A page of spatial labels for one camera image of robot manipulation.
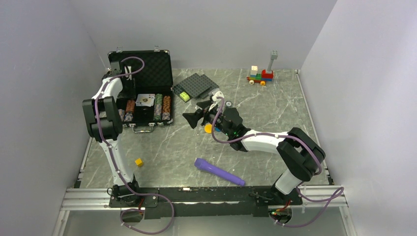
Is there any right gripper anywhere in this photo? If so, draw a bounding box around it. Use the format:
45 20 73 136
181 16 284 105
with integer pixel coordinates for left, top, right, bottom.
182 100 232 137

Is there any red tan poker chip stack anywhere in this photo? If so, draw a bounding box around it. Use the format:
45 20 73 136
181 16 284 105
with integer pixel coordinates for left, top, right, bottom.
123 100 136 122

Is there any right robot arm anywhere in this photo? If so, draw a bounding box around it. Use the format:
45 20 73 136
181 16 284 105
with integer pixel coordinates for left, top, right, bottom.
182 100 326 205

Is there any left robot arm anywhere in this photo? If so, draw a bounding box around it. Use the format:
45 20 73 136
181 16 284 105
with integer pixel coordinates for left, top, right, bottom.
82 67 142 207

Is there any black poker set case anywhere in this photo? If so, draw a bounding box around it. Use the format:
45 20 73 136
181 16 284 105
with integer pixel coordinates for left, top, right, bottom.
107 50 174 132

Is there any playing cards deck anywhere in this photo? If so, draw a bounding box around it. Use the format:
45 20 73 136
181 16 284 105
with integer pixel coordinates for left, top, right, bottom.
135 93 155 107

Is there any yellow round disc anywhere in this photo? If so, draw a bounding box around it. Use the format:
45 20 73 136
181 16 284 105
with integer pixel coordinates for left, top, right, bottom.
204 124 214 134

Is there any lime green toy block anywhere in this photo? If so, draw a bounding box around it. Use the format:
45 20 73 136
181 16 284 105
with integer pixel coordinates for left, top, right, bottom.
179 92 191 102

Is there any dark grey building baseplate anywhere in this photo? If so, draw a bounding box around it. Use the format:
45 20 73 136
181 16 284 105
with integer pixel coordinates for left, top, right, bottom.
173 73 211 98

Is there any green poker chip stack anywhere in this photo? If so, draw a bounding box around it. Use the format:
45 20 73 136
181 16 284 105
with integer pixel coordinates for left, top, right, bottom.
154 94 163 120

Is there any orange poker chip stack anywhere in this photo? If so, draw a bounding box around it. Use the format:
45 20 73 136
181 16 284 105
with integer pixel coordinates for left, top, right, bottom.
162 96 171 120

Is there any purple flashlight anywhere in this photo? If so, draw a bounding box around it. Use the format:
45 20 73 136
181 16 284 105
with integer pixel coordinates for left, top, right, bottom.
194 158 245 186

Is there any toy brick train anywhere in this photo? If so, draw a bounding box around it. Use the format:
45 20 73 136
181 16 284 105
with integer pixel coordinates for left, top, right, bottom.
246 50 278 86

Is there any small yellow cube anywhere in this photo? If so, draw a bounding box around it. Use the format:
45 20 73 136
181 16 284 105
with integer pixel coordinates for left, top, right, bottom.
135 158 144 167

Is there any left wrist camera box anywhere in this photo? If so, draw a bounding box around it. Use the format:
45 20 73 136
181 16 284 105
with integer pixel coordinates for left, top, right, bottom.
124 65 132 81

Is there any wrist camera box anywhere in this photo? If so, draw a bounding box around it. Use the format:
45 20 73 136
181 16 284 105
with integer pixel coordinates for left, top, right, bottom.
124 65 132 81
211 90 224 104

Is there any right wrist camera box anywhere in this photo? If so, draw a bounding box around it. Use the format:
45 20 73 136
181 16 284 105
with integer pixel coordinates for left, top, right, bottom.
211 90 224 104

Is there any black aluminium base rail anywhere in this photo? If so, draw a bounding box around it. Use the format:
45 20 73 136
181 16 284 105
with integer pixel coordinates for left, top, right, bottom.
60 185 349 219

